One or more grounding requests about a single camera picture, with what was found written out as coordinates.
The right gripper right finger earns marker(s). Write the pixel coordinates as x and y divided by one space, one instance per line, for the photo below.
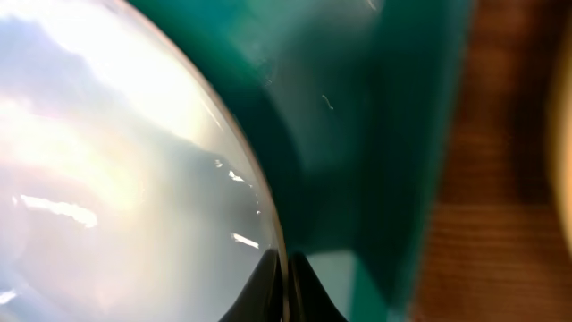
308 300

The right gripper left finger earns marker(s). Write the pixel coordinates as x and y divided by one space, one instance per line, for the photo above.
261 299

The light blue plate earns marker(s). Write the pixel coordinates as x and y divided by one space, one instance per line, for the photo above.
128 192

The yellow-green plate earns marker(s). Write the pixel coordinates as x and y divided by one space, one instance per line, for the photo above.
558 146

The large teal plastic tray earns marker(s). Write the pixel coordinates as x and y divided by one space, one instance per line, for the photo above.
346 104

